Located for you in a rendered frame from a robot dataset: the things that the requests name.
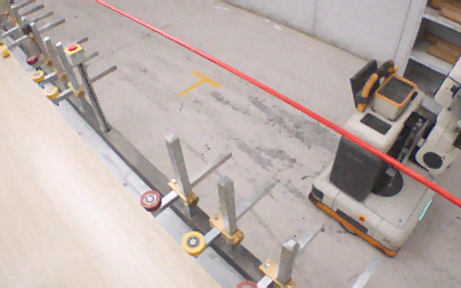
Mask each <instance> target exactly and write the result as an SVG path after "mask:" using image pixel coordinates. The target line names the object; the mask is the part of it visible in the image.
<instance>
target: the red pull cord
mask: <svg viewBox="0 0 461 288"><path fill-rule="evenodd" d="M93 1H96V2H97V3H100V4H102V5H103V6H106V7H107V8H109V9H112V10H113V11H115V12H118V13H120V14H121V15H124V16H126V17H127V18H128V19H132V20H134V22H136V23H140V24H141V25H142V26H144V27H148V28H149V29H150V30H152V31H154V32H157V33H159V34H160V35H162V36H164V37H165V38H169V39H171V41H173V42H175V43H177V44H179V45H182V46H184V47H186V48H187V49H188V50H190V51H192V52H194V53H195V54H199V55H201V56H203V57H204V58H206V59H208V60H210V61H211V62H212V63H214V64H216V65H218V66H219V67H221V68H225V69H227V70H228V71H230V72H232V73H234V74H236V75H237V76H239V77H241V78H243V79H244V80H246V81H248V82H250V83H252V84H253V85H255V86H257V87H259V88H261V89H262V90H264V91H266V92H267V93H268V94H270V95H272V96H274V97H276V98H277V99H279V100H281V101H283V102H284V103H286V104H288V105H290V106H292V107H293V108H295V109H297V110H299V111H301V112H302V113H304V114H306V115H308V116H309V117H310V118H312V119H314V120H316V121H317V122H319V123H321V124H324V125H326V126H328V127H330V128H331V129H332V130H334V131H336V132H338V133H340V134H341V135H343V136H344V137H346V138H348V139H349V140H351V141H353V142H355V144H357V145H359V146H361V147H363V148H364V149H365V150H367V151H369V152H371V154H375V155H377V156H378V157H379V158H381V159H383V160H385V162H387V163H389V164H390V165H392V166H393V167H396V168H398V169H399V170H400V171H402V172H404V173H405V174H406V175H408V176H411V177H413V179H415V180H417V181H418V182H419V183H422V184H424V185H425V186H426V187H427V188H429V189H432V190H433V191H434V192H436V193H437V194H439V195H441V196H442V197H444V198H446V199H447V200H449V201H450V202H452V203H454V204H455V205H456V206H459V207H460V208H461V200H460V199H458V198H457V197H455V196H454V195H452V194H451V193H449V192H448V191H446V190H444V189H443V188H441V187H440V186H438V185H436V184H434V183H433V182H431V181H430V180H428V179H426V178H425V177H423V176H421V174H419V173H416V172H414V171H413V170H412V169H410V168H409V167H407V166H405V164H401V163H400V162H398V161H396V159H394V158H392V157H391V156H389V155H387V154H386V153H383V152H381V151H379V150H378V149H377V148H375V147H373V146H372V145H370V144H369V143H367V142H365V141H364V140H362V139H360V138H359V137H357V136H355V135H354V134H352V133H350V132H349V131H347V130H345V129H342V128H340V127H339V126H337V125H335V124H333V123H331V122H330V121H329V120H327V119H325V118H323V117H321V116H320V115H318V114H316V113H314V112H312V111H310V110H309V109H308V108H306V107H304V106H302V105H300V104H299V103H297V102H295V101H293V100H291V99H290V98H288V97H286V96H284V95H282V94H280V93H279V92H277V91H275V90H273V89H271V88H269V87H268V86H266V85H264V84H263V83H261V82H259V81H258V80H256V79H254V78H252V77H250V76H249V75H247V74H245V73H243V72H241V71H239V70H238V69H236V68H234V67H230V66H228V65H227V64H225V63H223V62H221V61H219V60H217V59H216V58H214V57H212V56H211V55H209V54H208V53H206V52H202V51H200V50H198V49H197V48H195V47H193V46H191V45H189V44H188V43H185V42H183V41H181V40H179V39H177V38H176V37H174V36H171V35H169V34H167V33H166V32H164V31H162V30H159V29H158V28H156V27H154V26H152V25H149V24H148V23H146V22H144V21H143V20H142V21H141V20H139V19H138V18H136V17H133V16H131V15H129V13H125V12H123V11H122V10H119V9H117V8H116V7H112V5H110V4H107V3H105V2H103V1H101V0H93Z"/></svg>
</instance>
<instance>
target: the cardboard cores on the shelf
mask: <svg viewBox="0 0 461 288"><path fill-rule="evenodd" d="M430 4H431V5H430V7H432V8H435V9H438V10H441V11H440V16H443V17H445V18H448V19H449V20H451V21H453V22H455V23H458V24H460V25H461V0H432V1H431V3H430ZM424 39H426V40H429V41H431V42H432V43H434V44H436V46H434V45H431V44H430V45H429V46H428V48H427V50H426V52H427V53H429V54H431V55H434V56H436V57H438V58H440V59H441V60H443V61H445V62H447V63H450V64H452V65H455V62H457V59H458V58H459V57H460V54H461V47H460V46H458V45H455V44H453V43H451V42H448V41H447V40H445V39H443V38H441V37H439V36H437V35H434V34H432V33H430V32H427V33H425V34H424Z"/></svg>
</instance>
